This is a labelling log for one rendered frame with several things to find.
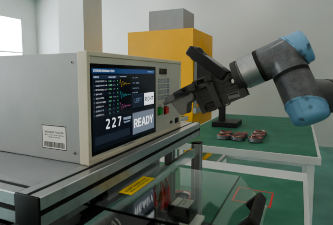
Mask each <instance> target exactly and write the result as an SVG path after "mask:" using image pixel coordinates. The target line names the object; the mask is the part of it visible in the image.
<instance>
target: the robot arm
mask: <svg viewBox="0 0 333 225"><path fill-rule="evenodd" d="M186 54H187V55H188V56H189V57H190V58H191V59H192V60H193V61H195V62H197V63H198V64H200V65H201V66H202V67H204V68H205V69H206V70H207V71H209V72H210V74H209V75H206V76H204V77H201V78H199V79H197V80H195V81H193V82H192V83H191V84H189V85H187V86H185V87H183V88H181V89H179V90H178V91H176V92H174V93H173V94H171V95H169V96H168V97H167V98H166V99H165V101H164V102H163V105H167V104H169V103H172V105H173V106H174V107H175V109H176V110H177V111H178V113H179V114H180V115H184V114H186V113H190V112H191V111H192V103H193V102H194V101H196V100H197V103H198V105H199V108H200V110H201V112H202V114H205V113H207V112H212V111H215V110H216V109H218V110H219V109H220V108H221V107H225V105H226V104H228V105H230V103H231V102H234V101H236V100H238V99H241V98H243V97H246V96H248V95H250V93H249V91H248V89H247V88H252V87H254V86H257V85H259V84H261V83H264V82H266V81H268V80H271V79H273V81H274V83H275V85H276V88H277V90H278V93H279V95H280V98H281V100H282V102H283V105H284V109H285V111H286V113H287V114H288V116H289V118H290V120H291V122H292V124H293V125H295V126H298V127H303V126H307V125H312V124H315V123H318V122H320V121H322V120H324V119H326V118H328V117H329V116H330V114H331V113H333V79H315V77H314V75H313V73H312V71H311V69H310V67H309V65H308V64H310V63H311V62H313V61H314V60H315V54H314V52H313V49H312V47H311V45H310V43H309V41H308V39H307V37H306V35H305V34H304V33H303V32H302V31H295V32H293V33H290V34H288V35H286V36H284V37H279V39H277V40H275V41H273V42H271V43H269V44H267V45H265V46H263V47H260V48H258V49H256V50H254V51H252V52H250V53H248V54H246V55H244V56H242V57H239V58H237V59H236V61H233V62H231V63H230V64H229V68H230V70H228V69H227V68H226V67H224V66H223V65H221V64H220V63H219V62H217V61H216V60H215V59H213V58H212V57H210V56H209V55H208V54H206V53H205V52H204V51H203V49H202V48H200V47H194V46H190V47H189V48H188V50H187V51H186ZM232 79H233V80H234V83H232V82H231V80H232ZM193 93H194V94H193ZM228 105H226V106H228Z"/></svg>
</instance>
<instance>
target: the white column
mask: <svg viewBox="0 0 333 225"><path fill-rule="evenodd" d="M57 4H58V35H59V53H60V54H62V53H77V52H78V51H95V52H103V35H102V0H57Z"/></svg>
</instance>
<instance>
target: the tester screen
mask: <svg viewBox="0 0 333 225"><path fill-rule="evenodd" d="M149 92H154V70H145V69H117V68H92V108H93V152H95V151H98V150H101V149H103V148H106V147H109V146H111V145H114V144H117V143H119V142H122V141H125V140H127V139H130V138H133V137H135V136H138V135H141V134H144V133H146V132H149V131H152V130H154V129H155V127H154V128H151V129H148V130H146V131H143V132H140V133H137V134H134V135H133V119H132V113H136V112H140V111H145V110H149V109H153V108H155V105H154V104H150V105H145V106H139V107H134V108H133V96H132V94H140V93H149ZM119 115H122V126H121V127H118V128H114V129H111V130H107V131H105V119H106V118H110V117H115V116H119ZM129 127H130V134H129V135H127V136H124V137H121V138H118V139H115V140H112V141H109V142H107V143H104V144H101V145H98V146H95V138H96V137H100V136H103V135H106V134H109V133H113V132H116V131H119V130H122V129H126V128H129Z"/></svg>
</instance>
